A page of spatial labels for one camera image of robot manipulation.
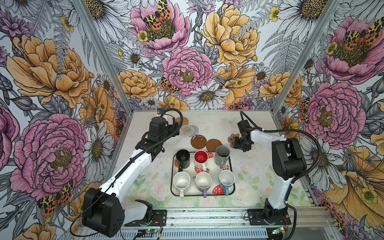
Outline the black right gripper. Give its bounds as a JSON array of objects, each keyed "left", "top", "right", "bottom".
[{"left": 233, "top": 136, "right": 253, "bottom": 152}]

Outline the round woven rattan coaster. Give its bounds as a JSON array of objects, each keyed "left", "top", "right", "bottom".
[{"left": 175, "top": 117, "right": 189, "bottom": 126}]

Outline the plain brown wooden coaster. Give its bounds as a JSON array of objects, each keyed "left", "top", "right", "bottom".
[{"left": 206, "top": 139, "right": 223, "bottom": 152}]

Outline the scratched dark brown wooden coaster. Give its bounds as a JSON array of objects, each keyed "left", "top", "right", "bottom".
[{"left": 191, "top": 135, "right": 207, "bottom": 149}]

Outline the cork paw print coaster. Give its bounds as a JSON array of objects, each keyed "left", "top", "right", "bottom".
[{"left": 228, "top": 134, "right": 240, "bottom": 149}]

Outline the grey-blue braided rope coaster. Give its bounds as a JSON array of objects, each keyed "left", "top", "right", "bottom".
[{"left": 192, "top": 125, "right": 199, "bottom": 136}]

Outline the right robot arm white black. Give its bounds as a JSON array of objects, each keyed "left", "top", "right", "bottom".
[{"left": 234, "top": 120, "right": 307, "bottom": 222}]

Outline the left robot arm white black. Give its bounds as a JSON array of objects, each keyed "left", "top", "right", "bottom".
[{"left": 82, "top": 116, "right": 182, "bottom": 237}]

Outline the grey mug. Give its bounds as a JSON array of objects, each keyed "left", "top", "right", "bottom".
[{"left": 215, "top": 146, "right": 230, "bottom": 169}]

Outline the black mug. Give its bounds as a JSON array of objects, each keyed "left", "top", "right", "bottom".
[{"left": 176, "top": 150, "right": 191, "bottom": 172}]

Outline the red interior white mug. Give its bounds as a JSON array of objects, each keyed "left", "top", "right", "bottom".
[{"left": 194, "top": 151, "right": 209, "bottom": 172}]

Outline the white strawberry print tray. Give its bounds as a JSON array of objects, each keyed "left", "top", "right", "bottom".
[{"left": 171, "top": 152, "right": 236, "bottom": 198}]

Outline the green circuit board right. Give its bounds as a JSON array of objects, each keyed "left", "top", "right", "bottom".
[{"left": 272, "top": 227, "right": 286, "bottom": 235}]

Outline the green circuit board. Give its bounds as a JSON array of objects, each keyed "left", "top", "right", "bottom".
[
  {"left": 272, "top": 227, "right": 286, "bottom": 235},
  {"left": 136, "top": 229, "right": 162, "bottom": 238}
]

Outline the green circuit board left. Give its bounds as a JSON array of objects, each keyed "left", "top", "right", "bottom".
[{"left": 136, "top": 229, "right": 162, "bottom": 238}]

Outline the white mug blue handle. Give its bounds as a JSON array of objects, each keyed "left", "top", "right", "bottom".
[{"left": 219, "top": 170, "right": 236, "bottom": 196}]

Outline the white mug purple handle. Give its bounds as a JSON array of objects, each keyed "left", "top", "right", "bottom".
[{"left": 195, "top": 172, "right": 212, "bottom": 198}]

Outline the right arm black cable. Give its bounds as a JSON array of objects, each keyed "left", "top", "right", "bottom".
[{"left": 239, "top": 110, "right": 322, "bottom": 240}]

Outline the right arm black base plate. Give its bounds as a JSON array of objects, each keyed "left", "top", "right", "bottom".
[{"left": 247, "top": 208, "right": 292, "bottom": 226}]

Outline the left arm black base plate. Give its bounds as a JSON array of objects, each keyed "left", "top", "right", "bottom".
[{"left": 124, "top": 210, "right": 168, "bottom": 227}]

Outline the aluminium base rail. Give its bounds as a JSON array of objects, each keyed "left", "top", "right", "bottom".
[{"left": 74, "top": 206, "right": 335, "bottom": 240}]

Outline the aluminium corner post left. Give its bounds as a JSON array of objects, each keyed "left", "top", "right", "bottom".
[{"left": 74, "top": 1, "right": 133, "bottom": 117}]

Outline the aluminium corner post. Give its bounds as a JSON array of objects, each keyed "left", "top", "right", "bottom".
[
  {"left": 272, "top": 0, "right": 341, "bottom": 114},
  {"left": 74, "top": 1, "right": 133, "bottom": 117}
]

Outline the aluminium corner post right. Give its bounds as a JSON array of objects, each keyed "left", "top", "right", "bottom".
[{"left": 272, "top": 0, "right": 341, "bottom": 114}]

